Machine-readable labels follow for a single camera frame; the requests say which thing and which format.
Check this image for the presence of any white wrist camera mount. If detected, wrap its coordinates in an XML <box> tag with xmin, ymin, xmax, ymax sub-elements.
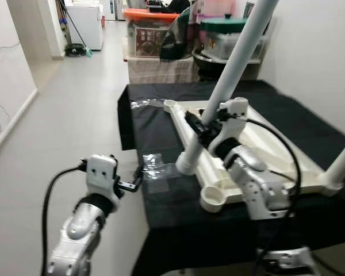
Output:
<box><xmin>207</xmin><ymin>98</ymin><xmax>251</xmax><ymax>153</ymax></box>
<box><xmin>83</xmin><ymin>154</ymin><xmax>119</xmax><ymax>200</ymax></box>

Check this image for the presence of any clear plastic storage bin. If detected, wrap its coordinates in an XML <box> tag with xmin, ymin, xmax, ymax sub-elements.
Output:
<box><xmin>206</xmin><ymin>30</ymin><xmax>268</xmax><ymax>59</ymax></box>

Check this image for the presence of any black round wok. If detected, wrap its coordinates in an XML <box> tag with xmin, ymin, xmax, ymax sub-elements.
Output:
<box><xmin>191</xmin><ymin>47</ymin><xmax>242</xmax><ymax>80</ymax></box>

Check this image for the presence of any clear crossed tape patch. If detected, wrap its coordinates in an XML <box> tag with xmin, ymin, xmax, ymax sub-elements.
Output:
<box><xmin>139</xmin><ymin>152</ymin><xmax>179</xmax><ymax>193</ymax></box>

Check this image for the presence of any pink plastic bin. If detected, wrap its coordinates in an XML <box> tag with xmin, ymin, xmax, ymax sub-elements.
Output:
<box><xmin>191</xmin><ymin>0</ymin><xmax>245</xmax><ymax>21</ymax></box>

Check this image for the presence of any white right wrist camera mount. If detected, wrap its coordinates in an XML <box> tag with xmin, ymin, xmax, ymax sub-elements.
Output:
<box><xmin>207</xmin><ymin>98</ymin><xmax>251</xmax><ymax>153</ymax></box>

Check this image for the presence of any broom with teal head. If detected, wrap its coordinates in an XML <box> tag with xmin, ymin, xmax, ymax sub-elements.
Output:
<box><xmin>60</xmin><ymin>0</ymin><xmax>94</xmax><ymax>57</ymax></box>

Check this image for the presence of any beige patterned table cloth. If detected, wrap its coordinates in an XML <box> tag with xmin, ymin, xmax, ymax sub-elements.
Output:
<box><xmin>124</xmin><ymin>55</ymin><xmax>199</xmax><ymax>85</ymax></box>

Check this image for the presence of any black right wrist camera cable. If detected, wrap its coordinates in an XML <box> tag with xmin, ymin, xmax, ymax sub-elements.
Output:
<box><xmin>236</xmin><ymin>118</ymin><xmax>304</xmax><ymax>276</ymax></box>

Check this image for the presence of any black tablecloth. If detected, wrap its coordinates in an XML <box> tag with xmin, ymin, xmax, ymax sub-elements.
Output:
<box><xmin>116</xmin><ymin>79</ymin><xmax>345</xmax><ymax>276</ymax></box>

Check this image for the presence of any storage box with orange lid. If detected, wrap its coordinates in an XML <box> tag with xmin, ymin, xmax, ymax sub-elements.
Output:
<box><xmin>124</xmin><ymin>7</ymin><xmax>179</xmax><ymax>58</ymax></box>

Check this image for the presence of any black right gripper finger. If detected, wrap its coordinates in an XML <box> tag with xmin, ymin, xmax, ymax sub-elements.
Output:
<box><xmin>184</xmin><ymin>110</ymin><xmax>203</xmax><ymax>134</ymax></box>

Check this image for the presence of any black plastic bag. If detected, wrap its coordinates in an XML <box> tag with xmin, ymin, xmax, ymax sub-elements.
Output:
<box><xmin>160</xmin><ymin>6</ymin><xmax>196</xmax><ymax>61</ymax></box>

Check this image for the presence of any dark green round lid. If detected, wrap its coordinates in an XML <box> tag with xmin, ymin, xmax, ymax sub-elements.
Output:
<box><xmin>200</xmin><ymin>17</ymin><xmax>248</xmax><ymax>32</ymax></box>

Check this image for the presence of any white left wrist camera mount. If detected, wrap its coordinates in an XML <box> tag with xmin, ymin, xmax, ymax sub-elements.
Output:
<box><xmin>83</xmin><ymin>154</ymin><xmax>119</xmax><ymax>200</ymax></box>

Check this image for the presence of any white plastic children table top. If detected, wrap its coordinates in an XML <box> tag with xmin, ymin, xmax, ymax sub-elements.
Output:
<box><xmin>163</xmin><ymin>97</ymin><xmax>345</xmax><ymax>214</ymax></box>

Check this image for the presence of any black round floor device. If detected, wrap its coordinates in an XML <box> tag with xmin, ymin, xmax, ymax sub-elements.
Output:
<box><xmin>65</xmin><ymin>43</ymin><xmax>87</xmax><ymax>57</ymax></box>

